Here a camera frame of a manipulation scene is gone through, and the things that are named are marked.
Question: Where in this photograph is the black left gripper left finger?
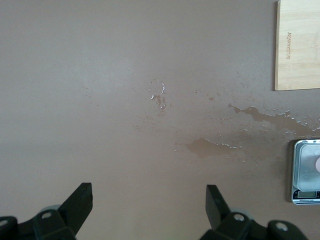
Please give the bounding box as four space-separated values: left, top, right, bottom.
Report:
0 182 94 240

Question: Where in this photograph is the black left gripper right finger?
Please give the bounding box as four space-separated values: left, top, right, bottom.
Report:
199 184 307 240

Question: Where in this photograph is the wooden cutting board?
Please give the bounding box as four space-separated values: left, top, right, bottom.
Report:
274 0 320 92

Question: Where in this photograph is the silver digital kitchen scale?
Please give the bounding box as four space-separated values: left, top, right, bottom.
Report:
290 138 320 206

